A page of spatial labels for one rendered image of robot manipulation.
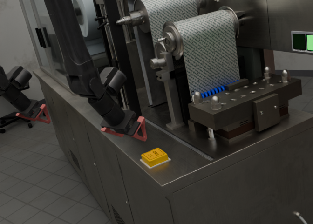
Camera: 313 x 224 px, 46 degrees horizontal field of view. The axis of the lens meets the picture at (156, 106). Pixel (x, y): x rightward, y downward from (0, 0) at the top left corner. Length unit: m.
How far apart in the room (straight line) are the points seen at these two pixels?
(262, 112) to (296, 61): 3.44
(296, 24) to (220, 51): 0.29
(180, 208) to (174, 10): 0.82
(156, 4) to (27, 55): 4.14
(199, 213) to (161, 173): 0.18
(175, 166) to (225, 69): 0.46
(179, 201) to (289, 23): 0.71
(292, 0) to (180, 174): 0.69
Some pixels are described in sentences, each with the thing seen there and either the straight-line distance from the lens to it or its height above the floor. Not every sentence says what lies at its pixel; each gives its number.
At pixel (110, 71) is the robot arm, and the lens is 1.03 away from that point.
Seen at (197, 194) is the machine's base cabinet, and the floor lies 0.81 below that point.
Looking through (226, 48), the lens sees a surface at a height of 1.18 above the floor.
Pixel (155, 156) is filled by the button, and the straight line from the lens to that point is 1.25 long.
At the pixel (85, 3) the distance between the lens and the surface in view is 2.28.
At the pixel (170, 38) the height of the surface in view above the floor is 1.27.
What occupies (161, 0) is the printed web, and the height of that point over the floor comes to 1.38.
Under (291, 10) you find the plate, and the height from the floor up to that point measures 1.29.
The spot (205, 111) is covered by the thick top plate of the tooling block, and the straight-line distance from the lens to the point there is 1.26.
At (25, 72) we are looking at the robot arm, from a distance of 1.44.
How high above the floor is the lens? 1.50
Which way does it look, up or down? 20 degrees down
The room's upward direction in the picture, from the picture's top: 12 degrees counter-clockwise
